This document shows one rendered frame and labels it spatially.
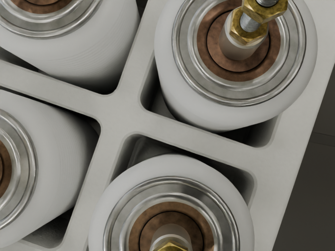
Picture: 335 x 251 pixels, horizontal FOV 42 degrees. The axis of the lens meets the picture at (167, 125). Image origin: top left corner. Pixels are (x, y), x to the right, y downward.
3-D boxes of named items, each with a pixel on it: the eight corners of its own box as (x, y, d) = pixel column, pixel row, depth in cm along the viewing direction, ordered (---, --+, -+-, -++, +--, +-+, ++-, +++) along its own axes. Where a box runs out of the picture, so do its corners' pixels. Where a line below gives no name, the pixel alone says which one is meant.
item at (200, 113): (278, 74, 43) (356, 23, 25) (221, 153, 43) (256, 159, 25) (200, 17, 43) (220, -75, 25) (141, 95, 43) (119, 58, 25)
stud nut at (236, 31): (272, 24, 22) (276, 19, 21) (252, 52, 22) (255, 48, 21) (241, 1, 22) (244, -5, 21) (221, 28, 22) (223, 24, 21)
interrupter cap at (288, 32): (329, 28, 25) (334, 25, 24) (251, 134, 25) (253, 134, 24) (223, -49, 25) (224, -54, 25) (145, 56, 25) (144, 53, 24)
